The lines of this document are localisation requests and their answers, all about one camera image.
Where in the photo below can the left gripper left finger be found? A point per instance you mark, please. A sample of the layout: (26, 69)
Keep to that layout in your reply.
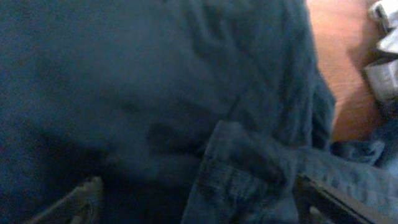
(83, 205)

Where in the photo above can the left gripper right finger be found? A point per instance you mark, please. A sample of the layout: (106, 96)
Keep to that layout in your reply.
(317, 202)

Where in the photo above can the navy blue shorts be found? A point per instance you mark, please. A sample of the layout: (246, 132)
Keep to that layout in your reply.
(189, 111)

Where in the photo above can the grey shorts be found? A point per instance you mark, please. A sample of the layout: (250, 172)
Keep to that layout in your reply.
(382, 73)

